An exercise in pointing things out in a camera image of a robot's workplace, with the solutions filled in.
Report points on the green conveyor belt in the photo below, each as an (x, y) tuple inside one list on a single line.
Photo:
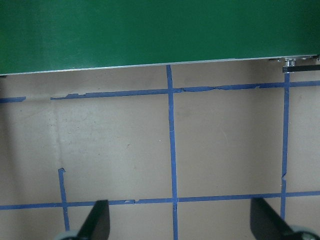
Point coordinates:
[(150, 30)]

